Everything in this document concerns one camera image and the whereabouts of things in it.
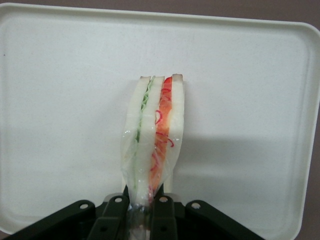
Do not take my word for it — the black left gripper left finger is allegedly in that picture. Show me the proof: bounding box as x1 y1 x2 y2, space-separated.
9 194 130 240

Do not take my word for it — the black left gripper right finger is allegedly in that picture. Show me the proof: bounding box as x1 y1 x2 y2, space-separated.
149 194 266 240

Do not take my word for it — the triangle sandwich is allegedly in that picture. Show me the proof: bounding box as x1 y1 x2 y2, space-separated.
120 74 186 240

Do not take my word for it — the cream plastic tray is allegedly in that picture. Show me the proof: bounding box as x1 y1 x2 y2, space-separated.
0 2 320 240

